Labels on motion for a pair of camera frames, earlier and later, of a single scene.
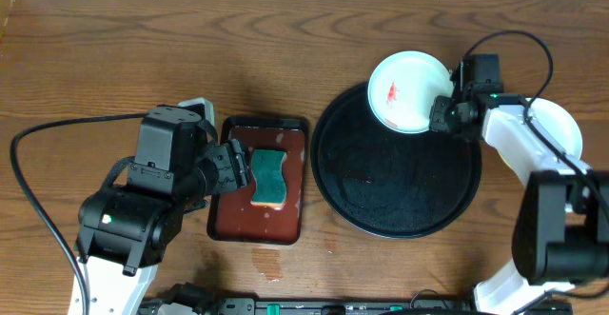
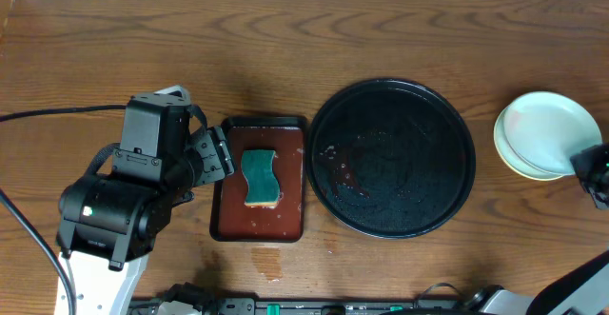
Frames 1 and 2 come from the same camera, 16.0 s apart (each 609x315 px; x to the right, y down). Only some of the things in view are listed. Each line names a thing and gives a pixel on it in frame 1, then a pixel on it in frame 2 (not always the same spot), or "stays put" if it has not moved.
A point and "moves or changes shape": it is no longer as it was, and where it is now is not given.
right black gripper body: [446, 117] to [593, 165]
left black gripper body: [233, 166] to [211, 155]
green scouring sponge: [270, 180] moves or changes shape
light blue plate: [402, 88] to [537, 134]
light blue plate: [558, 125] moves or changes shape
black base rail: [309, 305] stays put
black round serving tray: [383, 183] stays put
